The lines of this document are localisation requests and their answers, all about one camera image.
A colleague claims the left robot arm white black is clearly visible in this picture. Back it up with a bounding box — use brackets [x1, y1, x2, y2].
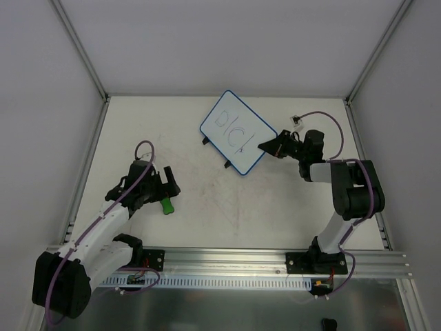
[32, 160, 181, 319]

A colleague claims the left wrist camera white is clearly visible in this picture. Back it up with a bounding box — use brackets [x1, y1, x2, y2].
[139, 152, 158, 174]

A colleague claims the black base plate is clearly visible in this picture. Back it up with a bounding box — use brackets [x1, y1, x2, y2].
[141, 248, 165, 272]
[285, 252, 348, 275]

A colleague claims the blue framed whiteboard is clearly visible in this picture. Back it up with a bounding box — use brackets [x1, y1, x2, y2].
[199, 90, 277, 176]

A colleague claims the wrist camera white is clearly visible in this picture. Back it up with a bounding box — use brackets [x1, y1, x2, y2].
[289, 115, 304, 133]
[139, 152, 158, 174]

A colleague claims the left aluminium frame post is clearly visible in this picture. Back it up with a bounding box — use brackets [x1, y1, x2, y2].
[48, 0, 111, 103]

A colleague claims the green bone-shaped eraser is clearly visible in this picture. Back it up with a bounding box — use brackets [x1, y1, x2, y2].
[160, 197, 175, 215]

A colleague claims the aluminium frame post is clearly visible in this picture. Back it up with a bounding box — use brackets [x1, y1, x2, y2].
[344, 0, 414, 104]
[48, 0, 111, 103]

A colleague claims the white slotted cable duct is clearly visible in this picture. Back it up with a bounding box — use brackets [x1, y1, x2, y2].
[100, 273, 312, 291]

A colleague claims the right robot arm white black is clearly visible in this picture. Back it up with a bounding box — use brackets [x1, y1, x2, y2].
[258, 130, 385, 275]

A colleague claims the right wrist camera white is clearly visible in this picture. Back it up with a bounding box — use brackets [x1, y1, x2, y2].
[289, 115, 304, 133]

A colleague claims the black object bottom edge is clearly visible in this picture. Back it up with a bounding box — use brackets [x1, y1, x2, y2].
[321, 319, 338, 331]

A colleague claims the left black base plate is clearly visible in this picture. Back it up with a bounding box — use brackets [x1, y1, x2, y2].
[141, 248, 165, 272]

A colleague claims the right aluminium frame post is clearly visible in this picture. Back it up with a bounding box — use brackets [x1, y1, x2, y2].
[344, 0, 414, 104]

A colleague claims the aluminium mounting rail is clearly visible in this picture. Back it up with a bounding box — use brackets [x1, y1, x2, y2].
[39, 243, 413, 277]

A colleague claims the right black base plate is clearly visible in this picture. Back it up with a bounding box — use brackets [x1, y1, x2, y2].
[285, 252, 348, 275]

